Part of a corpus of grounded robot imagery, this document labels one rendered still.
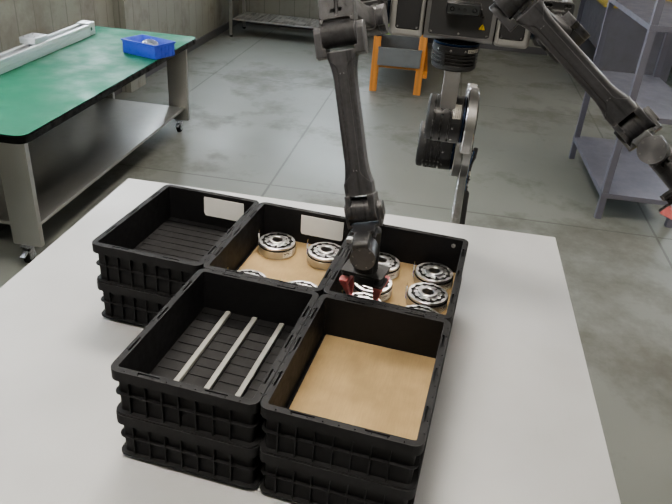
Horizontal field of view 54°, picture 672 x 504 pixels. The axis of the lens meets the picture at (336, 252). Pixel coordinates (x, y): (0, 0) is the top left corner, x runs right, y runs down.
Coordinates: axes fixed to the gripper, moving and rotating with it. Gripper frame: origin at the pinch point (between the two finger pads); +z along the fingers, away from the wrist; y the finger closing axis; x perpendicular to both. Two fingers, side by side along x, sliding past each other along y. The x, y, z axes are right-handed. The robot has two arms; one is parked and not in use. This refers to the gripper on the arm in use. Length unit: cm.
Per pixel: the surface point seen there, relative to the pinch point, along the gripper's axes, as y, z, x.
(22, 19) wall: -313, 8, 216
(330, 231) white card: -19.6, -0.9, 27.0
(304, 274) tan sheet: -19.9, 4.1, 10.2
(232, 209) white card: -49, -2, 24
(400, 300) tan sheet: 6.9, 4.3, 10.3
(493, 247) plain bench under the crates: 21, 18, 76
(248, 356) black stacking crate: -16.7, 3.7, -26.9
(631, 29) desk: 64, 31, 604
